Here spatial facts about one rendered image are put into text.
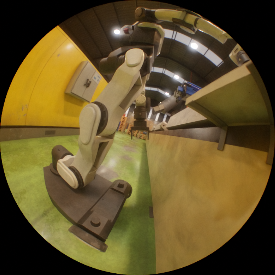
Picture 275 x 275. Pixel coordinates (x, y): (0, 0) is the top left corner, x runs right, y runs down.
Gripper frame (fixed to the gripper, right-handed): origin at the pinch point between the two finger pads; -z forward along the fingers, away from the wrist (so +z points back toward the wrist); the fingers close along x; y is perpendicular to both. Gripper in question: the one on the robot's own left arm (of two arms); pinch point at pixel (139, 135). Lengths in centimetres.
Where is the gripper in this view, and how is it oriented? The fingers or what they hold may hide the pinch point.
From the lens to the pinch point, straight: 56.4
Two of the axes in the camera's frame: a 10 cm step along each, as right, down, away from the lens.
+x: 10.0, 0.2, -0.1
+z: 0.2, -10.0, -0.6
